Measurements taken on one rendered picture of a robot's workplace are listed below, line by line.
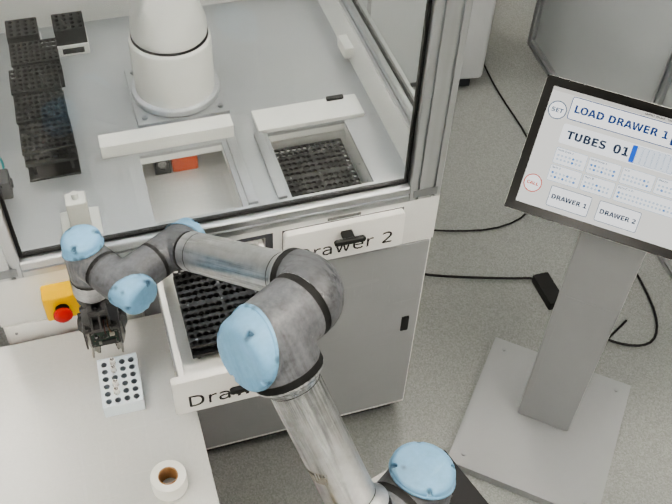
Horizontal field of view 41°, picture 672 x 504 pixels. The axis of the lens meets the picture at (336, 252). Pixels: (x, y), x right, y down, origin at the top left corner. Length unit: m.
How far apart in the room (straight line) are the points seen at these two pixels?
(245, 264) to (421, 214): 0.73
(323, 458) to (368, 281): 0.91
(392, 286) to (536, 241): 1.18
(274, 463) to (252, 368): 1.44
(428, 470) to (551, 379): 1.15
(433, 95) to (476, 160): 1.77
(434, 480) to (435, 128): 0.77
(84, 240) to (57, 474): 0.51
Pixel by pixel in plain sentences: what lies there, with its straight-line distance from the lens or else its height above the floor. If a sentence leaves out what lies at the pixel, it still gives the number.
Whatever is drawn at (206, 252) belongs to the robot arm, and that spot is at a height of 1.23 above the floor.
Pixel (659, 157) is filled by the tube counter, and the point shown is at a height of 1.12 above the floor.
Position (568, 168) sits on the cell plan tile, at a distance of 2.08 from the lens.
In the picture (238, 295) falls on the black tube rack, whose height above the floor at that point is 0.90.
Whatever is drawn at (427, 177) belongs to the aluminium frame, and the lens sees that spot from 2.06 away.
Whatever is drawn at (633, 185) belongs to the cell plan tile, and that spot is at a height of 1.06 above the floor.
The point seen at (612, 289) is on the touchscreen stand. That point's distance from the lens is 2.35.
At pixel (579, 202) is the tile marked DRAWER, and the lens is 2.08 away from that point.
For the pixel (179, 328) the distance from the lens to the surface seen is 1.98.
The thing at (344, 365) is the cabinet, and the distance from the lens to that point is 2.52.
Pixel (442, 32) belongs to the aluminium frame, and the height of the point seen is 1.40.
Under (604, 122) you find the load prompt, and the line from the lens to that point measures 2.08.
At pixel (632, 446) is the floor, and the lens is 2.95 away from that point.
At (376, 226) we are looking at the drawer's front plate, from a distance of 2.08.
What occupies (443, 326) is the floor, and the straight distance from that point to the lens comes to 3.06.
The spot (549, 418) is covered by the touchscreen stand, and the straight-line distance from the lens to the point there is 2.84.
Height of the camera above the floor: 2.40
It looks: 48 degrees down
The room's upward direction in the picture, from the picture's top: 3 degrees clockwise
